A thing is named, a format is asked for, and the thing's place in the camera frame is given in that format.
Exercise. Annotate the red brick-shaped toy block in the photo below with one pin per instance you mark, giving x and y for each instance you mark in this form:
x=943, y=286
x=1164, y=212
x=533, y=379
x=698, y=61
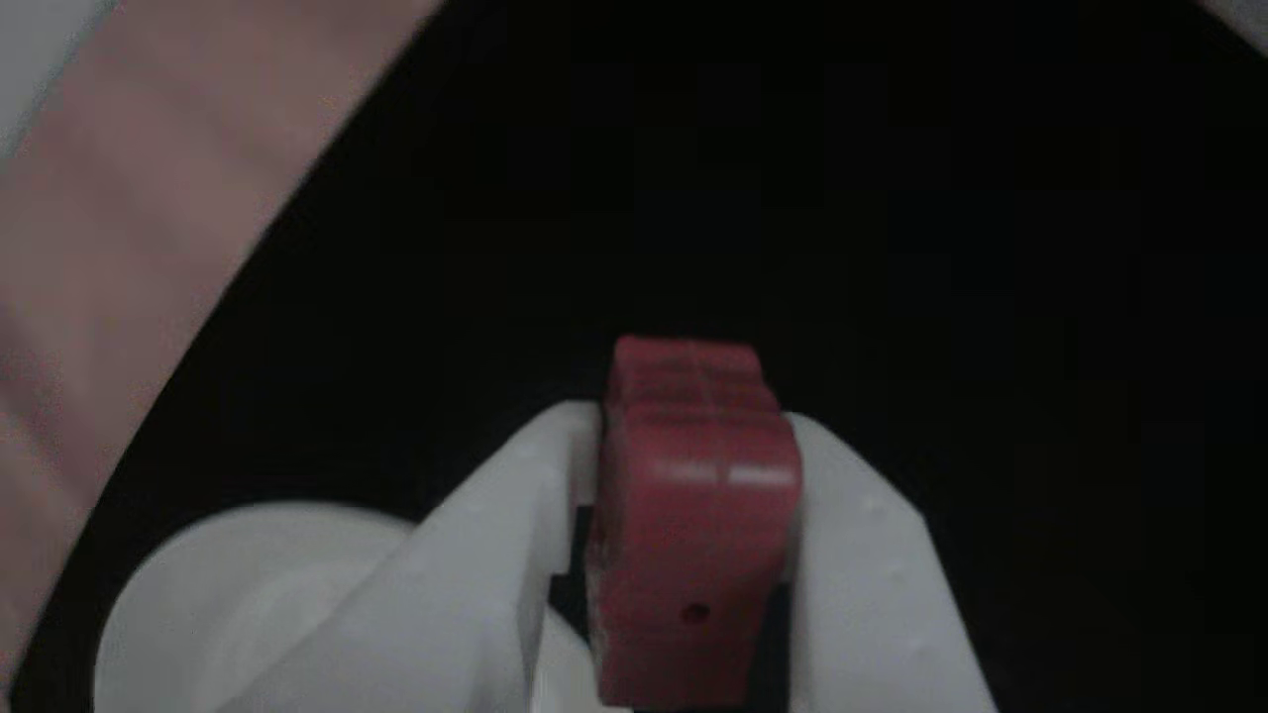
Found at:
x=693, y=515

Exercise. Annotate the white bowl with navy outside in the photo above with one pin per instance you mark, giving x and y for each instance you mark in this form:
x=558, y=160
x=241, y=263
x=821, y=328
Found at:
x=248, y=594

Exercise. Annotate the black desk mat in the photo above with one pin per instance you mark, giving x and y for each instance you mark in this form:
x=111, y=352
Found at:
x=892, y=198

